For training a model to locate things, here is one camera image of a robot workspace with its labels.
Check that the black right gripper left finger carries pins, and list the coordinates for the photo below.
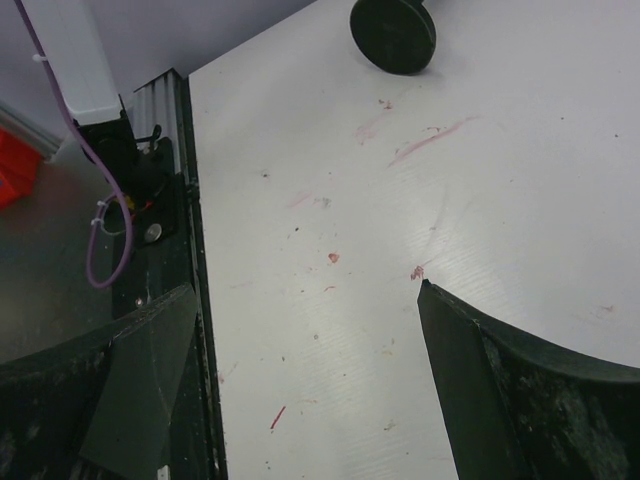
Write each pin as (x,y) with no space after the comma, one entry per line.
(98,406)

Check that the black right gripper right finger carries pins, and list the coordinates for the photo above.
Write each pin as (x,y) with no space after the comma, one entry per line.
(516,406)

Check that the black round-base stand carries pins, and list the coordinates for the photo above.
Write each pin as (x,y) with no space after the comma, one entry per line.
(397,36)

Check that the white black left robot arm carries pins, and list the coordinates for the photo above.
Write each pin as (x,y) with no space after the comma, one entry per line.
(140,169)

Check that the red plastic bin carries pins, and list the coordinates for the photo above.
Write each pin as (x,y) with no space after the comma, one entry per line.
(19,163)

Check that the black front mounting rail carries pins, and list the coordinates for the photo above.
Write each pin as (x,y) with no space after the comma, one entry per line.
(194,448)

